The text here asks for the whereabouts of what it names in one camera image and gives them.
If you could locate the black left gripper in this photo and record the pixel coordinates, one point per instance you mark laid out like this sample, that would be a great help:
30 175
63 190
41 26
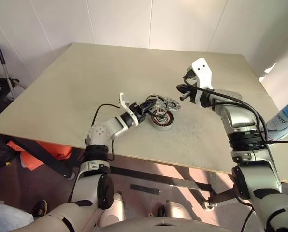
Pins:
140 113

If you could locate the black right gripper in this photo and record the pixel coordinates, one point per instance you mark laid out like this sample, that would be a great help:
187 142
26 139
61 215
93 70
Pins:
194 96

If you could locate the grey motor with copper windings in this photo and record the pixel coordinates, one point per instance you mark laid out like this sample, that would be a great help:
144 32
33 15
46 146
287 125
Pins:
162 126

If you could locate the silver motor cover plate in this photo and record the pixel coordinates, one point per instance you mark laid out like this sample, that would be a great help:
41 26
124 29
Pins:
174 105

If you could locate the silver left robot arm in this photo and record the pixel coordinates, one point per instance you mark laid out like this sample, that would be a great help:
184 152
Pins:
100 131

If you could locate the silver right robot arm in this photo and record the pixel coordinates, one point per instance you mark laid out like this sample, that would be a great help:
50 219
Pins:
238 116

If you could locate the black tape strip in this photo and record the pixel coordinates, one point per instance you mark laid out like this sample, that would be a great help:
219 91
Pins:
145 189

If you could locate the blue and white spray can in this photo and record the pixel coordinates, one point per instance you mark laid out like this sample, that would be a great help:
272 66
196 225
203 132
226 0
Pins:
281 120

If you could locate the silver left robot leg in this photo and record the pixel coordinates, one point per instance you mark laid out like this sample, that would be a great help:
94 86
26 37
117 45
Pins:
112 205

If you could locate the silver robot leg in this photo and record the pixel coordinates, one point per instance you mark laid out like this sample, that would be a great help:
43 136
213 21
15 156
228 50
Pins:
176 210
112 205

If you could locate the silver right robot leg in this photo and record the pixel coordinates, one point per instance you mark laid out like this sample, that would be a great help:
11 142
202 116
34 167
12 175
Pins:
176 210

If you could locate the black zip tie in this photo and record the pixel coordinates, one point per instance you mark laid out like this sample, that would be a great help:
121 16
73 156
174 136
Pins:
279 142

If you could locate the table caster wheel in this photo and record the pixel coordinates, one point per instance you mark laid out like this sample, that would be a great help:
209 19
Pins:
209 205

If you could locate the silver robot torso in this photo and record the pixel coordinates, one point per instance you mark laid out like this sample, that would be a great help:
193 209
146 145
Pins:
146 226

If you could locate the orange cloth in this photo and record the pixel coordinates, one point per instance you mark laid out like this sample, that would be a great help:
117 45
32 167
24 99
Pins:
30 162

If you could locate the black sneaker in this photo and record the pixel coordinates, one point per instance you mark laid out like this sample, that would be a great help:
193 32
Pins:
40 207

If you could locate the black bag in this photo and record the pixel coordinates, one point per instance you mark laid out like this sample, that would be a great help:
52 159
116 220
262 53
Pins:
0 152

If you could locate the pale blue fabric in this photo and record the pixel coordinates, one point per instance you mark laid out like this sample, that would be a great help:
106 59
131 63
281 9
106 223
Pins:
6 217

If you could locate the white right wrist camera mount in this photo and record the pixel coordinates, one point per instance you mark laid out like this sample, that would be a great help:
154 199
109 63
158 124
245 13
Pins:
202 70

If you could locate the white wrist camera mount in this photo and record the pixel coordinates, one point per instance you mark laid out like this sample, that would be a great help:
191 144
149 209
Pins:
122 97
202 70

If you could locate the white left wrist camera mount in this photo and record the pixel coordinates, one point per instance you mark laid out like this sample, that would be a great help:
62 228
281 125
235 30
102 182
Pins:
122 97

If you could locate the black table frame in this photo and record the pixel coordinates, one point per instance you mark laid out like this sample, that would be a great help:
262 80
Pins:
158 177

